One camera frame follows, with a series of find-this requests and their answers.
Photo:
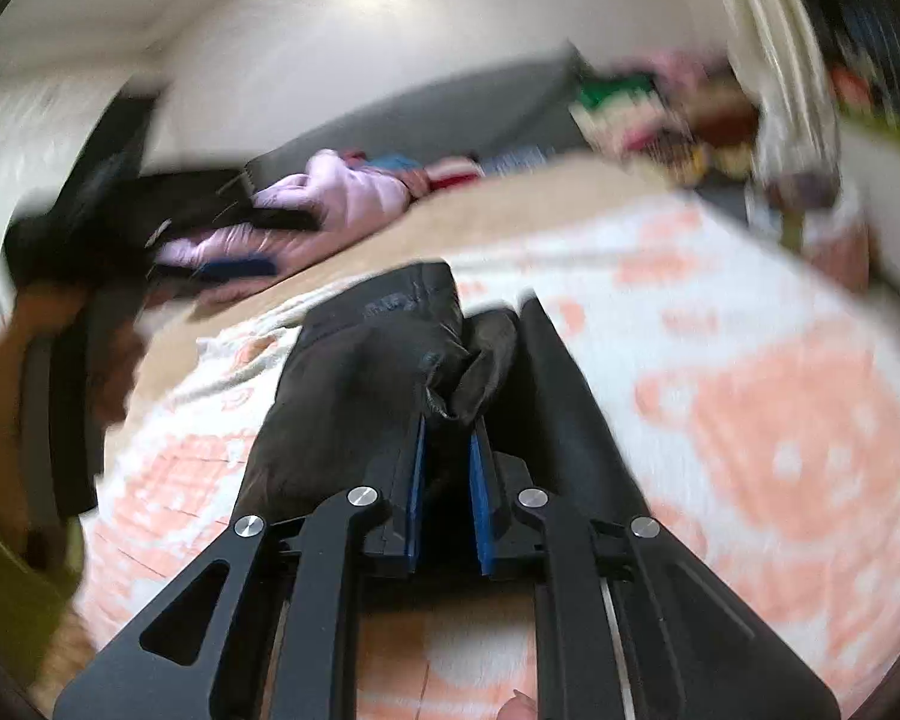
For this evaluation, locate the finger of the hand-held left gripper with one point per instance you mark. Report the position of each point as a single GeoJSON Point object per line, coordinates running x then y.
{"type": "Point", "coordinates": [232, 268]}
{"type": "Point", "coordinates": [285, 219]}

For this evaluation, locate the person's left hand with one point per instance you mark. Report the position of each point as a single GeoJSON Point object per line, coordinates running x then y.
{"type": "Point", "coordinates": [4, 390]}

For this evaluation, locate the pile of folded clothes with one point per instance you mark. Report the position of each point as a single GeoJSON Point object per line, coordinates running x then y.
{"type": "Point", "coordinates": [645, 112]}

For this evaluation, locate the person's right hand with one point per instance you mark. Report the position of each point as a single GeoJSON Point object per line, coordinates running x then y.
{"type": "Point", "coordinates": [516, 709]}

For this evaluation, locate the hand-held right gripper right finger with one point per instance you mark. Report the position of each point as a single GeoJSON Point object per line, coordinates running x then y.
{"type": "Point", "coordinates": [481, 502]}

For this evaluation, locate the pink quilt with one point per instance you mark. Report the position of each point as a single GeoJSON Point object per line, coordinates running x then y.
{"type": "Point", "coordinates": [345, 187]}

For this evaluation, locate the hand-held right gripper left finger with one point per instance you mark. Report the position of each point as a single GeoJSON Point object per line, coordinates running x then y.
{"type": "Point", "coordinates": [418, 495]}

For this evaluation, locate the person's left forearm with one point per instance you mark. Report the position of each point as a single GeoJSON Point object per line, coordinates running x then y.
{"type": "Point", "coordinates": [15, 600]}

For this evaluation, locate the black leather jacket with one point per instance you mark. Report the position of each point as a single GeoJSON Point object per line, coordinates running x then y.
{"type": "Point", "coordinates": [360, 360]}

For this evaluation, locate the beige bed sheet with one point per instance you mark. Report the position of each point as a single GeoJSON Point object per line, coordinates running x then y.
{"type": "Point", "coordinates": [495, 217]}

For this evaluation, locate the white orange printed blanket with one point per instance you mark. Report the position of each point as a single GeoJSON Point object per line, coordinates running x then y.
{"type": "Point", "coordinates": [720, 390]}

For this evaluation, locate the white laundry basket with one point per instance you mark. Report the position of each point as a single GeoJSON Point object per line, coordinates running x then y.
{"type": "Point", "coordinates": [832, 240]}

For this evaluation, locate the small heap of colourful clothes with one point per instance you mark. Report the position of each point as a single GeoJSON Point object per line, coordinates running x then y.
{"type": "Point", "coordinates": [435, 169]}

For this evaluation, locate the cream curtain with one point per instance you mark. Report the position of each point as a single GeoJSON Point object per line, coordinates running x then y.
{"type": "Point", "coordinates": [772, 37]}

